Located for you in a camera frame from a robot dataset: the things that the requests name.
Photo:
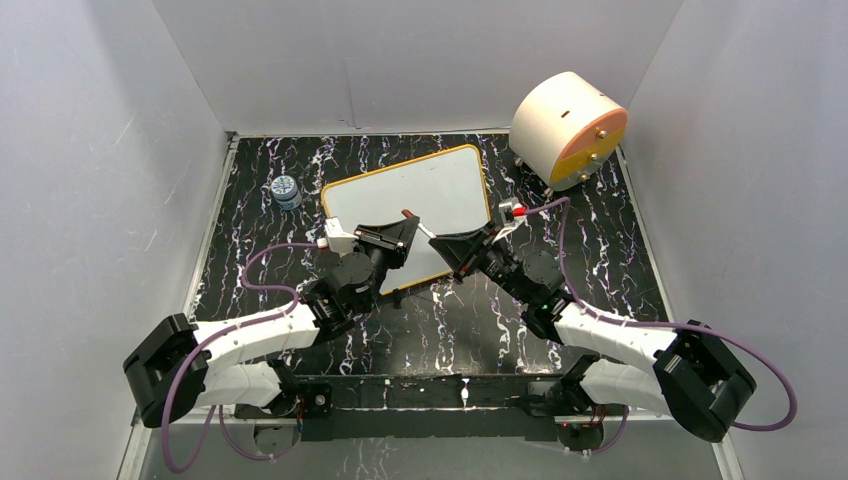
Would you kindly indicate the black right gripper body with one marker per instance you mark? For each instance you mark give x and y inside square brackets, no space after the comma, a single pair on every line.
[495,262]

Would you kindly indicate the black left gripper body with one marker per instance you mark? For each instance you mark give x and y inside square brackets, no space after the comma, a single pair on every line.
[383,259]

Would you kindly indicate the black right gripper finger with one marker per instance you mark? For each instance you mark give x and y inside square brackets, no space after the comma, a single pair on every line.
[481,236]
[462,253]

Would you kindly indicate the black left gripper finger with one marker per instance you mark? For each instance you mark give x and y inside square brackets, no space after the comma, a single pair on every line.
[398,255]
[380,236]

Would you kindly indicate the white orange whiteboard marker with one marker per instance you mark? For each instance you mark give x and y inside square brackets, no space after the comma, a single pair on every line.
[420,226]

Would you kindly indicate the yellow framed whiteboard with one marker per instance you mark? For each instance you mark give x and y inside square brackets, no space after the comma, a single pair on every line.
[446,190]

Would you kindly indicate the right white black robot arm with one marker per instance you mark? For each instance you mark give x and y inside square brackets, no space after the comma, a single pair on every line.
[684,372]

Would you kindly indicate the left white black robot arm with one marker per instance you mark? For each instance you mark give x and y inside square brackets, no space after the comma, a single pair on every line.
[182,365]

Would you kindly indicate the blue white round jar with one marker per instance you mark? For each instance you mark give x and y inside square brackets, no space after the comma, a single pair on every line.
[286,192]

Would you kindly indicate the cream round drawer box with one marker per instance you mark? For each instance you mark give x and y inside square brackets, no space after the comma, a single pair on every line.
[565,129]

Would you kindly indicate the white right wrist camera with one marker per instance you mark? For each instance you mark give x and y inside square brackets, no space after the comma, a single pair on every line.
[511,216]

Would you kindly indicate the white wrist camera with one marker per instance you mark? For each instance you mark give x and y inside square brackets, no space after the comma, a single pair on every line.
[511,216]
[336,239]

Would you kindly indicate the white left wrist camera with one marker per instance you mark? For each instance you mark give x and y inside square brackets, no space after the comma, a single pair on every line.
[336,239]

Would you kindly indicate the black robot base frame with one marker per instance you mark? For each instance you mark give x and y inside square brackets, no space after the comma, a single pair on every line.
[443,406]

